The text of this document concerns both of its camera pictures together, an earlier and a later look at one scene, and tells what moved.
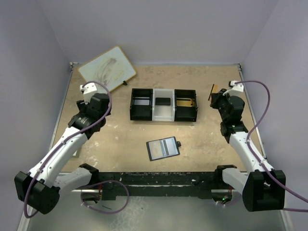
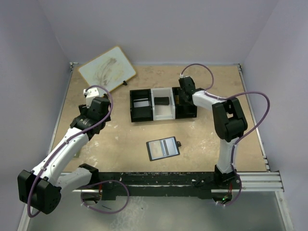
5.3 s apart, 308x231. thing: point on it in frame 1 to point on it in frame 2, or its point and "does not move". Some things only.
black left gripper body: x=80 y=105 does not move
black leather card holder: x=162 y=148 does not move
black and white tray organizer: x=160 y=104 does not move
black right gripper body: x=214 y=99 to x=182 y=98
